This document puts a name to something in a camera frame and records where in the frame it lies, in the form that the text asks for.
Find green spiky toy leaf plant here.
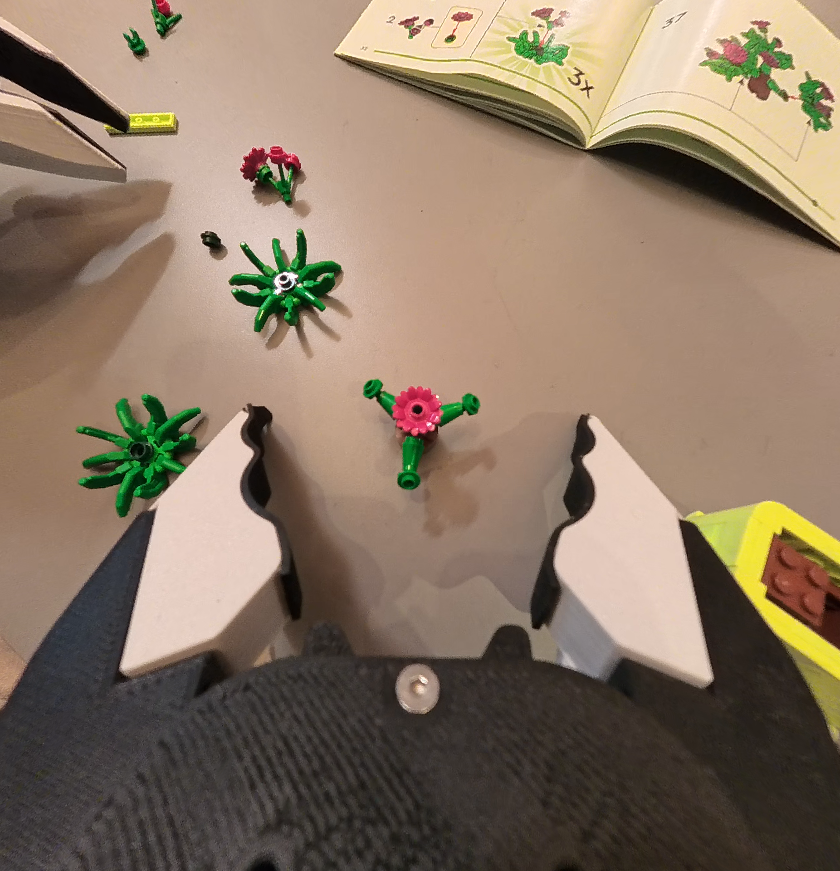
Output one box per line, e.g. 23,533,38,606
76,393,203,518
230,229,342,334

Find pink flower three-stem toy assembly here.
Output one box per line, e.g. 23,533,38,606
363,379,481,491

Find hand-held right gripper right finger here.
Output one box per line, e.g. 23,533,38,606
531,412,715,690

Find open instruction booklet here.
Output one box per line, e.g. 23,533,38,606
333,0,840,259

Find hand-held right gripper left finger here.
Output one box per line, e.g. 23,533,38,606
118,405,303,679

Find pink toy flower cluster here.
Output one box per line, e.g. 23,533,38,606
239,145,304,205

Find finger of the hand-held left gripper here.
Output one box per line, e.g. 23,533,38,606
0,17,132,132
0,85,128,183

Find lime toy plate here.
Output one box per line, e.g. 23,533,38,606
106,110,179,137

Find brown toy brick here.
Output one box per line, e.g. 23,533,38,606
762,538,840,661

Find lime green toy pot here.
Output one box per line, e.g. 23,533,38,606
685,501,840,743

